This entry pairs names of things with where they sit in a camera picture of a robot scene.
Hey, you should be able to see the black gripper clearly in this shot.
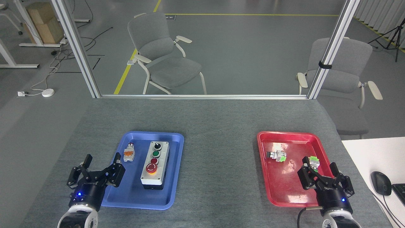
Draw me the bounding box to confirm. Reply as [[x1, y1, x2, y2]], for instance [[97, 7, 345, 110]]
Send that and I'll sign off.
[[297, 156, 355, 216], [66, 153, 126, 212]]

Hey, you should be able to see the grey control box with buttons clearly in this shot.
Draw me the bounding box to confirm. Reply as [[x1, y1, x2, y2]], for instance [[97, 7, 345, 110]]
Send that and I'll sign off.
[[140, 141, 171, 190]]

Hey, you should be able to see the cardboard box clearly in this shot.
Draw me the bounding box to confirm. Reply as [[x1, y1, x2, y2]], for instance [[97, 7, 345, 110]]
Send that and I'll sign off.
[[23, 2, 65, 44]]

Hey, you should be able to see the blue plastic tray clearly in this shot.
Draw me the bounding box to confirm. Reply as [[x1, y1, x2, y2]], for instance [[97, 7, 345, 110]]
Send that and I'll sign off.
[[101, 131, 184, 210]]

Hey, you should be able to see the red plastic tray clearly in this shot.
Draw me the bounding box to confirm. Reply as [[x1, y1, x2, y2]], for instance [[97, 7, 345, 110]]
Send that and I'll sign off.
[[257, 131, 346, 209]]

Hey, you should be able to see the white side table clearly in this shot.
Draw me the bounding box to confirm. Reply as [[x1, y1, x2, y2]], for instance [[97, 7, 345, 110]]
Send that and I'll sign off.
[[341, 137, 405, 228]]

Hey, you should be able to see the black computer mouse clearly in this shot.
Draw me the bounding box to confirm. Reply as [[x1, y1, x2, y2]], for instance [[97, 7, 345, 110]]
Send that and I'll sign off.
[[371, 171, 392, 196]]

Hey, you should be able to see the black keyboard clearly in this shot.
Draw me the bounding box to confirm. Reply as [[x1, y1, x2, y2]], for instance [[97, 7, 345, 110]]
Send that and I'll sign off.
[[391, 183, 405, 206]]

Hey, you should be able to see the grey chair with white armrests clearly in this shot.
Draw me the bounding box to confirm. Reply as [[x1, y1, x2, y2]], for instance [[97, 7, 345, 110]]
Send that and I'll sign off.
[[127, 12, 208, 95], [296, 37, 383, 140]]

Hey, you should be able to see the black tripod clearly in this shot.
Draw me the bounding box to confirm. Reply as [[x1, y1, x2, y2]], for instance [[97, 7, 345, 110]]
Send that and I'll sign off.
[[367, 25, 405, 63]]

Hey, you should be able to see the white pleated curtain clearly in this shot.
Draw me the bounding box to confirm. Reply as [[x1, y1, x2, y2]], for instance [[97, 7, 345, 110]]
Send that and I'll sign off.
[[353, 0, 405, 51]]

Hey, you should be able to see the orange white push button switch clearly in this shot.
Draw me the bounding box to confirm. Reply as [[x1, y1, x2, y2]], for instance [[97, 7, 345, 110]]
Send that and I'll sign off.
[[123, 143, 136, 162]]

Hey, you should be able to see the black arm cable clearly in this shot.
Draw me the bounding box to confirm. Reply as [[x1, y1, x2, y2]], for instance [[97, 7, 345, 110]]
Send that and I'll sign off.
[[297, 206, 323, 228]]

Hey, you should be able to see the black knob switch green block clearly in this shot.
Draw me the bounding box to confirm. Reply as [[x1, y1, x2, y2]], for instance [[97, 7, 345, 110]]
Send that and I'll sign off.
[[266, 150, 287, 162]]

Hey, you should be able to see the black mouse cable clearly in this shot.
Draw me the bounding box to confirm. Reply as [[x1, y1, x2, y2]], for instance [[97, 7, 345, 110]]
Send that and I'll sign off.
[[373, 194, 405, 228]]

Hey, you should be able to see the white floor cable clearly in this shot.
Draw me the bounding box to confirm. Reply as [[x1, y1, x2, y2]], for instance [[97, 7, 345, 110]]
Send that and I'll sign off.
[[25, 52, 68, 95]]

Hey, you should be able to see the silver aluminium post black strap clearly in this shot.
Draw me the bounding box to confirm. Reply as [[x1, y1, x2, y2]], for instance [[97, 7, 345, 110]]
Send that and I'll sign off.
[[307, 0, 361, 100]]

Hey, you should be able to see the silver aluminium rail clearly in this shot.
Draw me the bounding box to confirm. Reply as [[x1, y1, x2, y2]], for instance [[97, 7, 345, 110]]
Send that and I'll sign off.
[[100, 94, 309, 100]]

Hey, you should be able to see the black floor cable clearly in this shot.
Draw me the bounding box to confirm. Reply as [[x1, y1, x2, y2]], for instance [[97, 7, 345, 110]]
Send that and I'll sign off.
[[54, 27, 114, 68]]

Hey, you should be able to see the white desk leg frame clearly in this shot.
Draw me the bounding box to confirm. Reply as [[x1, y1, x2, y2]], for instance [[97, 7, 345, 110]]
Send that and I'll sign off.
[[13, 0, 62, 48], [0, 38, 40, 69]]

